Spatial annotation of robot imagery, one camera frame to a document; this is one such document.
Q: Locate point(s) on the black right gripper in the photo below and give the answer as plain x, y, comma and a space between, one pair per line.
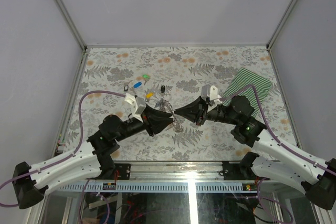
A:
196, 110

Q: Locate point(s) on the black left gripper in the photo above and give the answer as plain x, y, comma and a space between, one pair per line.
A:
156, 126

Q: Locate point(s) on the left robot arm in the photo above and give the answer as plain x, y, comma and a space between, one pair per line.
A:
91, 160

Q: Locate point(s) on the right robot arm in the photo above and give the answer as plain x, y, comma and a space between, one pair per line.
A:
271, 157

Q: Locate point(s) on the yellow key tag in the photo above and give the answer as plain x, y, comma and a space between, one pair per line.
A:
149, 94

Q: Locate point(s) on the blue key tag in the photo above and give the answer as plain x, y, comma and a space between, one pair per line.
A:
138, 84

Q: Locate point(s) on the floral table mat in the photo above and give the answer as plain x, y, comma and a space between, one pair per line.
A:
183, 71

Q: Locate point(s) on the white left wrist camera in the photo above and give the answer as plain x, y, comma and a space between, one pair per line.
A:
137, 106

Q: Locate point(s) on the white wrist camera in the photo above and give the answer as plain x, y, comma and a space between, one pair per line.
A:
137, 106
210, 95

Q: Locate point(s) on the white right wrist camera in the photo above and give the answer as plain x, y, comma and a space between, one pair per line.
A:
210, 95

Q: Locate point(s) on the aluminium front rail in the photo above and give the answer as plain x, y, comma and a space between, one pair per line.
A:
171, 177

